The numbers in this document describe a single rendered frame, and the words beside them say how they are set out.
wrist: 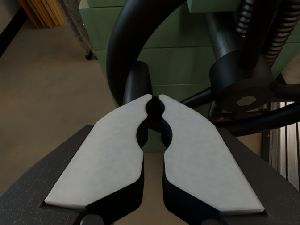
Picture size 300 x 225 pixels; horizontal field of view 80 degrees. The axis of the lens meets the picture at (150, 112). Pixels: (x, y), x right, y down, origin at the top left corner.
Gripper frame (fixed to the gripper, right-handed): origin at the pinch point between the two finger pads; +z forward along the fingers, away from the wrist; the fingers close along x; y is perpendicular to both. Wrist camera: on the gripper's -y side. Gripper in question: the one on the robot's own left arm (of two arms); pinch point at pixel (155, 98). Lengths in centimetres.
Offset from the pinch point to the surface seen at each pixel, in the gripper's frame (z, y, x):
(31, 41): 145, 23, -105
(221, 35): 13.4, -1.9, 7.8
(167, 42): 27.8, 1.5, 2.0
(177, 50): 28.9, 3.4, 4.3
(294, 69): 34.9, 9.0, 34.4
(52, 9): 155, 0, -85
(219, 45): 12.3, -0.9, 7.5
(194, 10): 13.9, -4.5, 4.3
